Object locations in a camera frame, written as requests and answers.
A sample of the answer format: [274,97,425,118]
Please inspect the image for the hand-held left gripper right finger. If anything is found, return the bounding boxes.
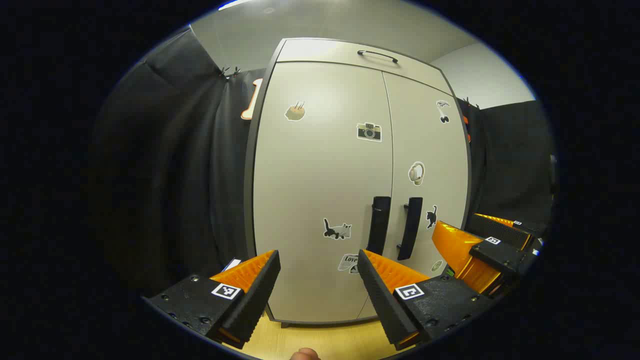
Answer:
[357,249,496,351]

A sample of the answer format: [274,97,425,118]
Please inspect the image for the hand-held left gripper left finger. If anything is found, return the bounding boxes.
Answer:
[142,249,282,350]

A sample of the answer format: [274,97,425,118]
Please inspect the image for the grey double-door shoe cabinet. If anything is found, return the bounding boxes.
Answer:
[243,37,473,328]

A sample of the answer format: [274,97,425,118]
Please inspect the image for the beige shoe cabinet door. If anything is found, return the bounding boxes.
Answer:
[252,61,394,323]
[357,71,471,321]

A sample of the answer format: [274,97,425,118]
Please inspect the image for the beige cabinet drawer front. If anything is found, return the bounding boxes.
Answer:
[276,38,453,96]

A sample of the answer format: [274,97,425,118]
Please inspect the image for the black door handle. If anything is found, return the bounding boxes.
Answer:
[396,197,424,261]
[366,196,392,256]

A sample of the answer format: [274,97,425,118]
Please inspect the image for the thin black drawer handle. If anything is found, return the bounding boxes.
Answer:
[356,49,400,65]

